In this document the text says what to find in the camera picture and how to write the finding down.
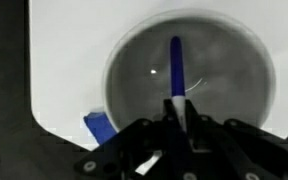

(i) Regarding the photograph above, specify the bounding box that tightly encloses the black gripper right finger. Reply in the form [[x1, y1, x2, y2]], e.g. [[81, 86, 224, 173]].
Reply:
[[183, 99, 288, 180]]

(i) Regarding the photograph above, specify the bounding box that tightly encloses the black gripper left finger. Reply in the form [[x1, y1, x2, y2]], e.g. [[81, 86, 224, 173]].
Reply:
[[73, 99, 189, 180]]

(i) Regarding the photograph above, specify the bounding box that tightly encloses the blue pen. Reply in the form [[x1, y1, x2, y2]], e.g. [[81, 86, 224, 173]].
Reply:
[[169, 35, 188, 134]]

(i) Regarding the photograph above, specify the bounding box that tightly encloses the grey mug with blue handle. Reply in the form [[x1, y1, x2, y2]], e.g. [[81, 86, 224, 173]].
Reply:
[[83, 8, 278, 146]]

